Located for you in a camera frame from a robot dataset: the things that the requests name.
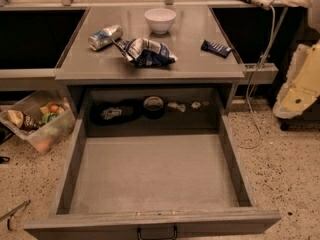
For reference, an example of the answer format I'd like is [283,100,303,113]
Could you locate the blue white chip bag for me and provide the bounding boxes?
[115,38,177,67]

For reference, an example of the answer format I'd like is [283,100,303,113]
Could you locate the crumpled white wrapper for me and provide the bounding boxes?
[167,102,186,113]

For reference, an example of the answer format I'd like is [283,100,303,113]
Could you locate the silver blue soda can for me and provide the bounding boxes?
[88,25,123,51]

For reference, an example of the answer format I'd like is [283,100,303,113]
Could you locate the grey open drawer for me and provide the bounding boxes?
[25,86,281,240]

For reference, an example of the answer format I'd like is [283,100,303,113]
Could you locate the brown snack bag in bin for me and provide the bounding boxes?
[7,110,39,131]

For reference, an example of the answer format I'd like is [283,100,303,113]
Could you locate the black drawer handle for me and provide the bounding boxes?
[137,226,178,240]

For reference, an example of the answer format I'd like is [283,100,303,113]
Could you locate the clear plastic storage bin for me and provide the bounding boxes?
[0,90,75,154]

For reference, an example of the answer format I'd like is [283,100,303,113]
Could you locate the dark blue snack bar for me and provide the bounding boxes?
[201,40,232,58]

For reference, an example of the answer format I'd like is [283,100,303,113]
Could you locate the grey cabinet counter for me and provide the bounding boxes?
[56,5,244,85]

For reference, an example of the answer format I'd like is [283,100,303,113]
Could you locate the black cloth with label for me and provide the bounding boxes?
[89,99,142,126]

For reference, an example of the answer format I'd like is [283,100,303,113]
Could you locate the white ceramic bowl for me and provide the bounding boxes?
[144,8,176,34]

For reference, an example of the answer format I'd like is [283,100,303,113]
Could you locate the black tape roll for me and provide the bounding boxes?
[143,96,164,119]

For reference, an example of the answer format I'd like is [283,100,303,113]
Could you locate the white cable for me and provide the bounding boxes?
[235,4,277,150]

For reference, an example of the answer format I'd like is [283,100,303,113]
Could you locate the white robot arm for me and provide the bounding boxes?
[273,0,320,119]

